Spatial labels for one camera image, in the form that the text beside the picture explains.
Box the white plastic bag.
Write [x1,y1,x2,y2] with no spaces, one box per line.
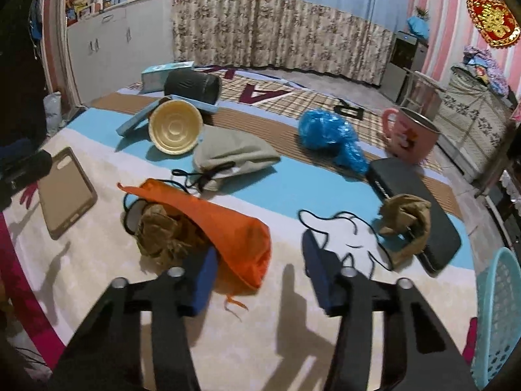
[44,92,62,135]

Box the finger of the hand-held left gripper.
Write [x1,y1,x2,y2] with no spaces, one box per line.
[0,151,53,208]

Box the cloth covered chest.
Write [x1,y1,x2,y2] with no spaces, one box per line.
[437,65,515,184]

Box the red heart wall ornament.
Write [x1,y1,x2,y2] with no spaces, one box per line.
[466,0,521,47]

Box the black cylindrical speaker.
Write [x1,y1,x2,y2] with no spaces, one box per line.
[163,68,222,107]

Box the orange drawstring bag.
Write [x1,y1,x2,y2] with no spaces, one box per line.
[117,178,273,318]

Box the blue floral curtain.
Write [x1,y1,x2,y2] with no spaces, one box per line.
[93,0,414,88]

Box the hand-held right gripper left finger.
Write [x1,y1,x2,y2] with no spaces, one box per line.
[48,248,218,391]

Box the brown cutting board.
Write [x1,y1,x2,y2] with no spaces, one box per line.
[37,147,98,241]

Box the metal frame stool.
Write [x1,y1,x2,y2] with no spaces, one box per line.
[397,70,446,119]

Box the printed blanket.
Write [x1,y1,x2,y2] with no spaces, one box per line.
[0,65,477,391]

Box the pink metal mug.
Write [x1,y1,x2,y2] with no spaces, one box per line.
[382,106,442,164]

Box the teal plastic basket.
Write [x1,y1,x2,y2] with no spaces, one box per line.
[470,246,521,379]

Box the light blue box lid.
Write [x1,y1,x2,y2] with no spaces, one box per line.
[116,102,218,137]

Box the blue plastic bag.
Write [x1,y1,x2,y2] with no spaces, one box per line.
[298,109,369,176]

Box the yellow plastic bowl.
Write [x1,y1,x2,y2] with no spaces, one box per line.
[147,98,204,155]

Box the blue cloth bundle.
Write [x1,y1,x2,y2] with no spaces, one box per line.
[407,15,431,41]

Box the white cabinet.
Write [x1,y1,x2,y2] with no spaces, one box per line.
[66,0,176,104]

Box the black rectangular case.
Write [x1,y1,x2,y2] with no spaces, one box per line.
[365,158,462,275]

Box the brown cloth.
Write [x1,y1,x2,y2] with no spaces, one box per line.
[378,195,432,267]
[136,201,216,271]

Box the grey water dispenser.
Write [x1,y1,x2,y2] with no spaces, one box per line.
[380,30,430,104]

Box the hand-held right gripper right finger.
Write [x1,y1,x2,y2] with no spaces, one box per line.
[302,230,480,391]

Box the grey drawstring pouch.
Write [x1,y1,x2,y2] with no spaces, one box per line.
[171,125,282,194]

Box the pile of clothes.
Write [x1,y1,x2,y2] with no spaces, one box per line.
[462,45,511,94]

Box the teal cardboard box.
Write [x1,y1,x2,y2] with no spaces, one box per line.
[140,61,195,94]

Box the low table with lace cloth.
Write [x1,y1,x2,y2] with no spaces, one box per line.
[480,167,521,229]

